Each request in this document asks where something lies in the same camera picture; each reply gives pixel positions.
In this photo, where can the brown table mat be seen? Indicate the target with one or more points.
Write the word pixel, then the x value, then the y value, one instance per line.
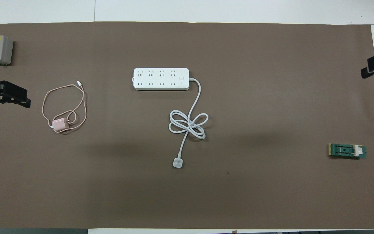
pixel 239 195

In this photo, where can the pink charger adapter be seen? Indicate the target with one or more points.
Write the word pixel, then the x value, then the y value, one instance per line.
pixel 58 125

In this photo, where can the green circuit board module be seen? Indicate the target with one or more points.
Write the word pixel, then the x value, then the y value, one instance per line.
pixel 344 150

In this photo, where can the white power strip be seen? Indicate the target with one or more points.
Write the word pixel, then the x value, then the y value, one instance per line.
pixel 161 79

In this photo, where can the grey on-off switch box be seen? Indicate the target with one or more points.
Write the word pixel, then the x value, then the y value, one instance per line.
pixel 0 48

